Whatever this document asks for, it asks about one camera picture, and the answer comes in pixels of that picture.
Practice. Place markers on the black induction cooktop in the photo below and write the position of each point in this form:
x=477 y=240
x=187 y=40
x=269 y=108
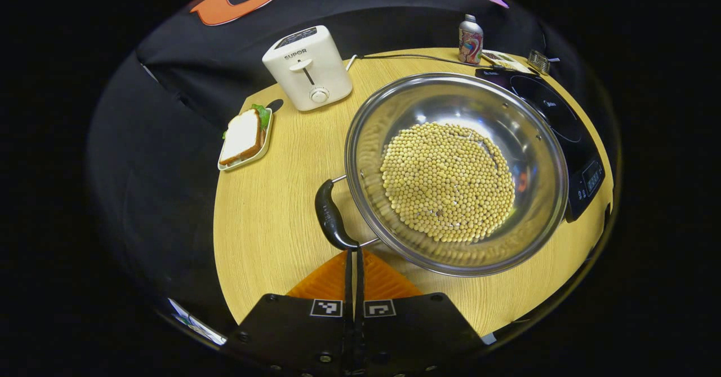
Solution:
x=563 y=123

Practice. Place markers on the small pale green tray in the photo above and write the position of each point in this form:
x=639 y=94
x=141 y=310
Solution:
x=265 y=150

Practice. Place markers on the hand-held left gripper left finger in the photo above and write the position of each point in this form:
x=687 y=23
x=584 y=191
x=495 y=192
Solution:
x=304 y=337

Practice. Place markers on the black table grommet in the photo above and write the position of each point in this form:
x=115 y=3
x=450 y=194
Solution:
x=276 y=105

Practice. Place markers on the white toaster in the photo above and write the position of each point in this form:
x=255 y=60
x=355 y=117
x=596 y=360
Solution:
x=307 y=67

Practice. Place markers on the white divided bean tray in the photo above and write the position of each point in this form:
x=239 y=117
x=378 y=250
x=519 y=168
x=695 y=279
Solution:
x=504 y=60

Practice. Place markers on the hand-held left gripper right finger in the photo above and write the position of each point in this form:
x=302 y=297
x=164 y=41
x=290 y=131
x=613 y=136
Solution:
x=417 y=337

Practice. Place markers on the stainless steel pot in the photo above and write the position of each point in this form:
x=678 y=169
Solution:
x=394 y=106

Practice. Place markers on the sandwich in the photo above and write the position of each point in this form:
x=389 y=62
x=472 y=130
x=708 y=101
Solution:
x=242 y=137

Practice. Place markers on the silver drink bottle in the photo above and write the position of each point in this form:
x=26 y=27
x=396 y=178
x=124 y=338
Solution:
x=470 y=41

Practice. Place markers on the pile of soybeans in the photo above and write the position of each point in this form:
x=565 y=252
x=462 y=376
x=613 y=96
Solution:
x=448 y=182

